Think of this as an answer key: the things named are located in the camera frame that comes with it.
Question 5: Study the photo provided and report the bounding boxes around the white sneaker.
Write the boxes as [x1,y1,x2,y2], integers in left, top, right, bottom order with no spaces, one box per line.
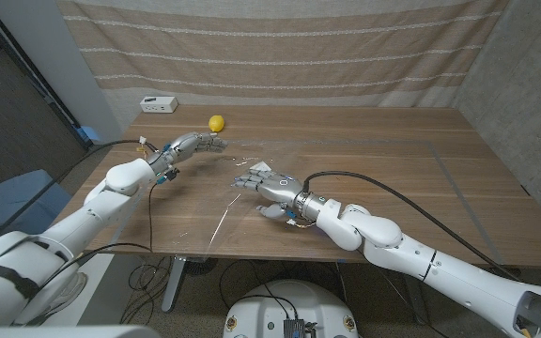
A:
[39,271,88,316]

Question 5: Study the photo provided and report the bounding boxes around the grey table leg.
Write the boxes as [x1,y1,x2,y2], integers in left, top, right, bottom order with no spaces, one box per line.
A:
[161,255,190,314]

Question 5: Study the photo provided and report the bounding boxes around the white power strip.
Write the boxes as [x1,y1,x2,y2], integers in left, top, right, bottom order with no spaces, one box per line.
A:
[139,96,179,115]

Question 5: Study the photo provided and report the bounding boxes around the beige striped backdrop cloth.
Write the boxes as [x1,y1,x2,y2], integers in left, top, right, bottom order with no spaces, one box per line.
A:
[56,0,509,109]

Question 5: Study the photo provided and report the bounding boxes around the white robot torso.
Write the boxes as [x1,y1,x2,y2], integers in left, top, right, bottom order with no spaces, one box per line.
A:
[223,280,360,338]

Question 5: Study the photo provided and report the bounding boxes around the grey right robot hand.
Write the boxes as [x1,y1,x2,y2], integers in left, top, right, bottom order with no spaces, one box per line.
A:
[231,167,328,223]

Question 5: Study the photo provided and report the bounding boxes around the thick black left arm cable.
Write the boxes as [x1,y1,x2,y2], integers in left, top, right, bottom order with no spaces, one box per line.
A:
[0,138,160,236]

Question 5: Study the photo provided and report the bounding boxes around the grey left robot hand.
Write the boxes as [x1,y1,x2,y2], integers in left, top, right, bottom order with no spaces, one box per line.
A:
[147,131,229,177]

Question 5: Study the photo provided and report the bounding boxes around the black door frame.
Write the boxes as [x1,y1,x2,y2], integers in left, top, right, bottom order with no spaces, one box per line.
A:
[0,0,91,152]

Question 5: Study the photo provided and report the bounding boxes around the grey torso connector box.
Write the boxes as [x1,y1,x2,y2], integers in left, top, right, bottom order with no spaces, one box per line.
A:
[283,318,318,338]

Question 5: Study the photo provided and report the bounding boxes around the thin black left arm wire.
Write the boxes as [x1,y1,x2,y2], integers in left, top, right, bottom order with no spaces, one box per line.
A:
[35,182,155,295]

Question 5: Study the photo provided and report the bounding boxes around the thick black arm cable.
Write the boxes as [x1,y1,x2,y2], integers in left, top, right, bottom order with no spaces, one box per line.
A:
[0,138,160,236]
[301,170,523,283]

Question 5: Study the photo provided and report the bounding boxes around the blue grey bin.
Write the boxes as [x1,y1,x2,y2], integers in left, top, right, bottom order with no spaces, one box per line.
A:
[0,168,72,236]

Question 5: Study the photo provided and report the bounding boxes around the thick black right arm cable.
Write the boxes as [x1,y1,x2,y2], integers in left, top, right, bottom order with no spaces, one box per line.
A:
[301,170,523,283]

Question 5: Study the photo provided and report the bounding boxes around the clear cellophane sheet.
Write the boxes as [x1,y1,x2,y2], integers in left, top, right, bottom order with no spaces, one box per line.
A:
[110,138,506,265]

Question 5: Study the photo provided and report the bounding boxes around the tangled black floor cables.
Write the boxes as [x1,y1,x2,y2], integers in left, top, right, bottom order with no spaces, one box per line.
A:
[119,262,174,325]

